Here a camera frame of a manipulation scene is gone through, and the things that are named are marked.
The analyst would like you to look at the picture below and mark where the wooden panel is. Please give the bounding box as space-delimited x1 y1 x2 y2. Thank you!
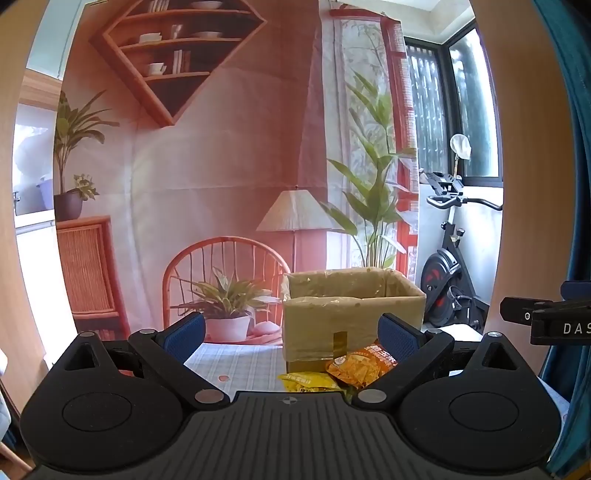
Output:
471 0 583 379

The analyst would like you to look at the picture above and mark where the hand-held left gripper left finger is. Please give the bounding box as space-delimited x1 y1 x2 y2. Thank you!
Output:
51 311 230 409

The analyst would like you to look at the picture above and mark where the taped brown cardboard box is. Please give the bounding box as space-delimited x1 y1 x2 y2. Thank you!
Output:
281 267 427 374

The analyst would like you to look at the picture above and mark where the pale blue bucket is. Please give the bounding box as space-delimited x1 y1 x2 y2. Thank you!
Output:
37 178 56 210

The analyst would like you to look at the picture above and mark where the white cabinet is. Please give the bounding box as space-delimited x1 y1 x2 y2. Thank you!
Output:
14 210 79 370

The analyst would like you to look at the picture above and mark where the printed room wall poster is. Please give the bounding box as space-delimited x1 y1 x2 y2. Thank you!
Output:
53 0 421 344

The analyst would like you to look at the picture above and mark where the black exercise bike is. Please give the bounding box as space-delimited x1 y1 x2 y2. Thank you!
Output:
418 168 504 333

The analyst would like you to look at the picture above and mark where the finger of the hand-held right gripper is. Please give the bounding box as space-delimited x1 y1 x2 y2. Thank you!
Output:
501 296 555 324

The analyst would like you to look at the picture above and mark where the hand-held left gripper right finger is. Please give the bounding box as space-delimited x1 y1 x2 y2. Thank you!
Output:
352 313 539 409

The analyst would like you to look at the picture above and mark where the dark framed window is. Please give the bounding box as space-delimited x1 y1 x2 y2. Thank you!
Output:
404 18 504 185

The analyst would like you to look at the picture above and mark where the blue checked strawberry tablecloth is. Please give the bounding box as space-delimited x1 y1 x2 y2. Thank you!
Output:
115 323 573 418

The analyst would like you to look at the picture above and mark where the yellow snack packet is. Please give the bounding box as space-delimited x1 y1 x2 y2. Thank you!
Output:
278 370 345 394

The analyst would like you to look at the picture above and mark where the white round object on rod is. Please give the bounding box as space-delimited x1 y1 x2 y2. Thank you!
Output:
450 133 472 178

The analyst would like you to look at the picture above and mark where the orange snack packet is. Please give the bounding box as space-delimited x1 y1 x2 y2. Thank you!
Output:
325 344 399 387

